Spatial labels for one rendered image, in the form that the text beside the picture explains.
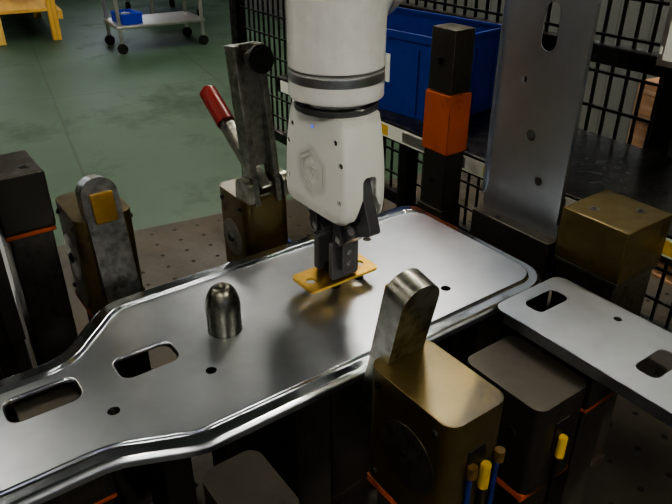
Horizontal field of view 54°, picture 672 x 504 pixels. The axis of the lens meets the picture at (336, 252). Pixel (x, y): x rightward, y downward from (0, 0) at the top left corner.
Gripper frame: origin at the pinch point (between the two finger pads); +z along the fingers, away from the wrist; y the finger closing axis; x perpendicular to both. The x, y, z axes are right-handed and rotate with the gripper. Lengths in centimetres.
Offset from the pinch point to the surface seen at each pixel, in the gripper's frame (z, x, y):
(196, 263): 34, 10, -61
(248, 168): -4.8, -1.9, -13.7
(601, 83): 60, 281, -151
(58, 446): 4.0, -29.6, 6.0
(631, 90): 59, 278, -132
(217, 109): -9.0, -0.7, -22.7
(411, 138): 2.0, 32.2, -24.8
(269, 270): 4.0, -4.0, -6.6
